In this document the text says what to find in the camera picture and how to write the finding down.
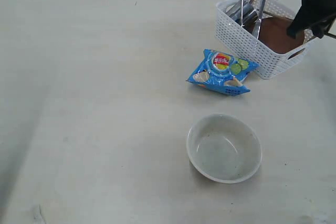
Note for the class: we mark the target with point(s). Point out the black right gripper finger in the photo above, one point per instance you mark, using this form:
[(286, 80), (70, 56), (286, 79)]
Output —
[(322, 28), (302, 21)]

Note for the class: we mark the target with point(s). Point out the blue chips snack bag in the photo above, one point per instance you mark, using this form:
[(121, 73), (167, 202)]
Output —
[(222, 73)]

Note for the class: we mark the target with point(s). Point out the white ceramic bowl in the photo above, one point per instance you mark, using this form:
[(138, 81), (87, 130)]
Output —
[(224, 149)]

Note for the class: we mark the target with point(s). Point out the brown round plate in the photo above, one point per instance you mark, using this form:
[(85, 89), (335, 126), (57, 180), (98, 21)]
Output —
[(273, 33)]

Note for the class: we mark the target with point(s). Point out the silver metal knife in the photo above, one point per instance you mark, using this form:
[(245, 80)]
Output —
[(257, 25)]

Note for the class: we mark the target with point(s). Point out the stainless steel cup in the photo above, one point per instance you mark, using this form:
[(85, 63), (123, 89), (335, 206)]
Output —
[(243, 17)]

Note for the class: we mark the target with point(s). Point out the white perforated plastic basket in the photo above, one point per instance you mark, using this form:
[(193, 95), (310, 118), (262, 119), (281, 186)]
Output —
[(239, 41)]

